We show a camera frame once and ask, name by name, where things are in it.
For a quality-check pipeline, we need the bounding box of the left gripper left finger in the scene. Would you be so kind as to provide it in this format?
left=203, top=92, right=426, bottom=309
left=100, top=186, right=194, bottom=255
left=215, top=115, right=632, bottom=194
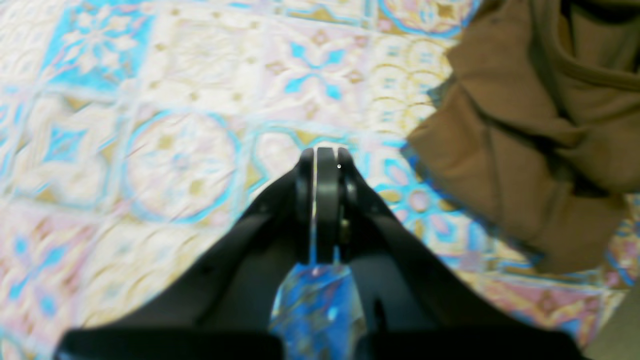
left=54, top=148, right=314, bottom=360

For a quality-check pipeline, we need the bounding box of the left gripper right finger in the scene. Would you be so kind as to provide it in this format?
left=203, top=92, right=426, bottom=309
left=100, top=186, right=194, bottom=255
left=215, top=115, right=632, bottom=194
left=315, top=147, right=583, bottom=360

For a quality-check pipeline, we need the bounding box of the brown t-shirt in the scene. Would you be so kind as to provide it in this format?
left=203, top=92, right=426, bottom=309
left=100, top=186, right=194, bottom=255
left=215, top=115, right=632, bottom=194
left=407, top=0, right=640, bottom=274

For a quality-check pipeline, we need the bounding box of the patterned tablecloth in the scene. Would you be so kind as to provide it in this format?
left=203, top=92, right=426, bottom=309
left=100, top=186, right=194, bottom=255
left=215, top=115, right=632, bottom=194
left=0, top=0, right=639, bottom=360

